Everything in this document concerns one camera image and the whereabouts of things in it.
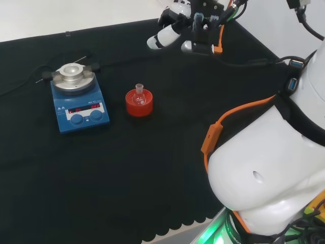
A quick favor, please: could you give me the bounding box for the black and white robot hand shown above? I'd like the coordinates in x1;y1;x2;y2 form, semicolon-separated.
146;0;224;50

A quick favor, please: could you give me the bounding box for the clear round-bottom flask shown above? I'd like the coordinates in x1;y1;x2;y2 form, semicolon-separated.
134;83;146;105

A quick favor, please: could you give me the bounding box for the red ribbed flask stand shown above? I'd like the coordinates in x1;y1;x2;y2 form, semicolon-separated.
125;88;154;117

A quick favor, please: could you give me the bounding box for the heater with blue base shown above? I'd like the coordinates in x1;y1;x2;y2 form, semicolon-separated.
42;60;111;135

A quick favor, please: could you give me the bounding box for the black bench cloth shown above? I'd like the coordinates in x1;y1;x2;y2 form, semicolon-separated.
0;17;300;244

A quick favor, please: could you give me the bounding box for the orange cable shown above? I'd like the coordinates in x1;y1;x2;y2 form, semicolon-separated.
201;94;277;176

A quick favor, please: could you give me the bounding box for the black heater cable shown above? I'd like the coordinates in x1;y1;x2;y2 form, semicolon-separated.
0;65;55;97

